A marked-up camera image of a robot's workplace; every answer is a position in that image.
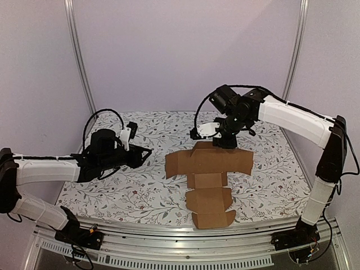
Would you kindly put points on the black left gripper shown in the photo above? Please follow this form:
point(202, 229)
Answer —
point(136, 151)

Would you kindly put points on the right aluminium frame post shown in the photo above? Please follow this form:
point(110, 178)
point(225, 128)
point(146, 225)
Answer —
point(302, 19)

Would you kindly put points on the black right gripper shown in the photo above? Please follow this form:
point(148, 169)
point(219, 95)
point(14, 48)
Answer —
point(225, 141)

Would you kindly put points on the brown cardboard box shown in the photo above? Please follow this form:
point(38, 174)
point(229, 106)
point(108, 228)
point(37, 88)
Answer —
point(206, 167)

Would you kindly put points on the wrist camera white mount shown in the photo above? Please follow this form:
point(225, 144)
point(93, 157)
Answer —
point(207, 130)
point(127, 134)

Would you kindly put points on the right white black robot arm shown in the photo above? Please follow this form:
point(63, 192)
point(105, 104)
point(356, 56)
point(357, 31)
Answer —
point(325, 132)

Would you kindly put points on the aluminium front rail frame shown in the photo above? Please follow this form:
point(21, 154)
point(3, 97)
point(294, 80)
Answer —
point(239, 246)

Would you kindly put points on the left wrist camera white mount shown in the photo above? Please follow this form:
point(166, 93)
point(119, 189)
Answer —
point(127, 134)

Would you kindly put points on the left aluminium frame post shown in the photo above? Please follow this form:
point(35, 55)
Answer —
point(74, 37)

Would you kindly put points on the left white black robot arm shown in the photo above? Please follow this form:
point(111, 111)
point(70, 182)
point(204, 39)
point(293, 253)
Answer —
point(18, 170)

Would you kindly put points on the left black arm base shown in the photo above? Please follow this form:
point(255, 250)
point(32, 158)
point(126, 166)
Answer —
point(72, 233)

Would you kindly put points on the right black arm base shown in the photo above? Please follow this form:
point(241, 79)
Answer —
point(302, 234)

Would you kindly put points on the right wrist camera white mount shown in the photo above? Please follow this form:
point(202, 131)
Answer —
point(207, 130)

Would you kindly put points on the aluminium frame post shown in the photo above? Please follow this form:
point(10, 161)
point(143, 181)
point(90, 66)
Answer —
point(74, 37)
point(302, 19)

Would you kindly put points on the floral patterned table mat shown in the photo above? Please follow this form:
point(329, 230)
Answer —
point(264, 177)

